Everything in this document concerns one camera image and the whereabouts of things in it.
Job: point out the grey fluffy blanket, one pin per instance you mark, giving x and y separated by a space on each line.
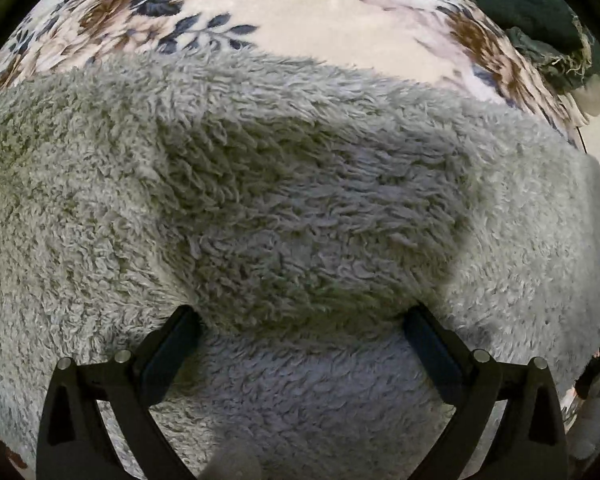
280 240

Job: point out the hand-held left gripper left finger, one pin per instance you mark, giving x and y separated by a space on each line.
167 355

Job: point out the dark green cloth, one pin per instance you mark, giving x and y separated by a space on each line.
535 15

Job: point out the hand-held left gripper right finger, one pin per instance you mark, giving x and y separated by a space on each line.
432 355

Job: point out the floral printed blanket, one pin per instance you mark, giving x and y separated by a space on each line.
290 15

